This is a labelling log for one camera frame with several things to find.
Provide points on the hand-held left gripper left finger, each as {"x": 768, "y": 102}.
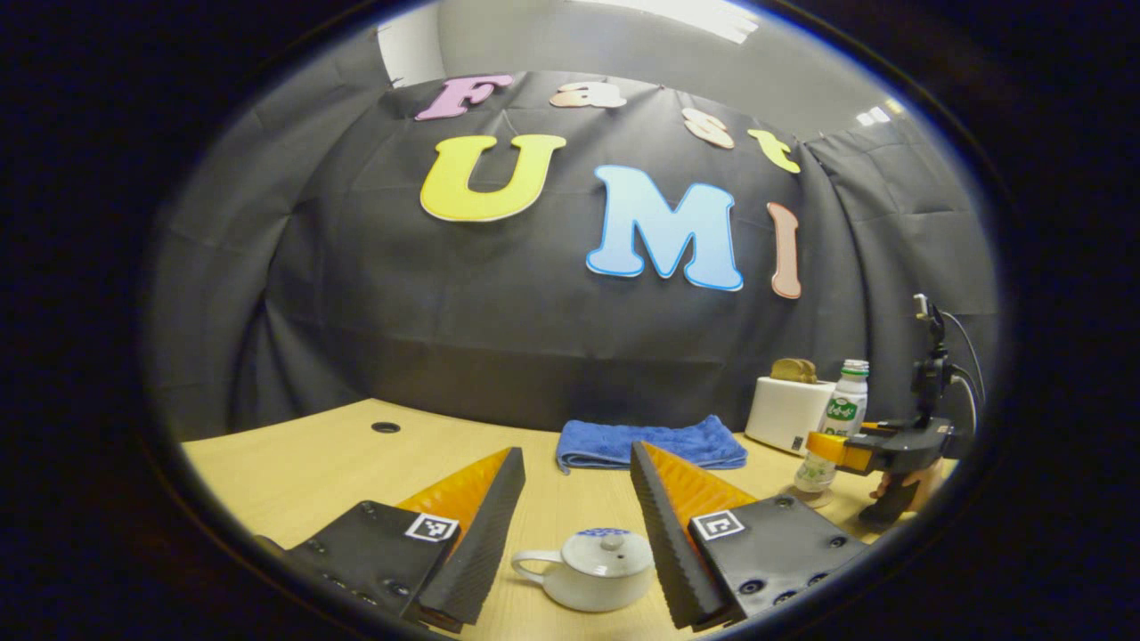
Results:
{"x": 481, "y": 534}

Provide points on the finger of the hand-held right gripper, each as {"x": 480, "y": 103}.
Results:
{"x": 842, "y": 450}

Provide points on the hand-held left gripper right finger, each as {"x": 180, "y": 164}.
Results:
{"x": 668, "y": 534}

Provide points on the white plastic water bottle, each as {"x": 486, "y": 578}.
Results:
{"x": 842, "y": 414}

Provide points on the round wooden coaster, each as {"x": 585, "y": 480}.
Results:
{"x": 806, "y": 497}

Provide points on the white teacup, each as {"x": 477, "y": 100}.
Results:
{"x": 597, "y": 579}

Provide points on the white toaster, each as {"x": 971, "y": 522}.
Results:
{"x": 788, "y": 414}

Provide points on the blue folded towel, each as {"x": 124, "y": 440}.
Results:
{"x": 655, "y": 445}

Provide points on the brown bread slices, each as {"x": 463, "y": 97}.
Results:
{"x": 794, "y": 371}

